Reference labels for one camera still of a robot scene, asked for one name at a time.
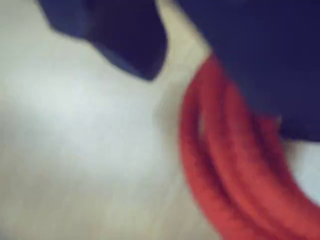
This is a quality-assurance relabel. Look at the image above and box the red charging cable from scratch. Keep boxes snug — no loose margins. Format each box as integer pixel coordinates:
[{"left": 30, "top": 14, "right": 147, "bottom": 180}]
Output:
[{"left": 178, "top": 53, "right": 320, "bottom": 240}]

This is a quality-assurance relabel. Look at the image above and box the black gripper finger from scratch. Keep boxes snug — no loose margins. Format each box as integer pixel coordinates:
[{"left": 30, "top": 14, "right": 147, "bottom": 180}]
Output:
[
  {"left": 37, "top": 0, "right": 168, "bottom": 82},
  {"left": 174, "top": 0, "right": 320, "bottom": 142}
]

